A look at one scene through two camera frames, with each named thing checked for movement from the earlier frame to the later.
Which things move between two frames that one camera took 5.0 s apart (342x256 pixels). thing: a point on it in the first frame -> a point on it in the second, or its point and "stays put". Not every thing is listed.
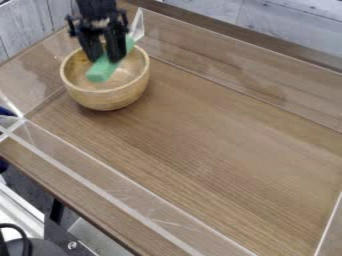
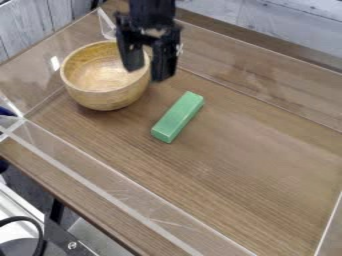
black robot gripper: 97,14 -> 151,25
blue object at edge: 5,112 stays put
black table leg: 56,210 stays put
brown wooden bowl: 109,95 stays put
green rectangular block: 103,66 -> 179,114
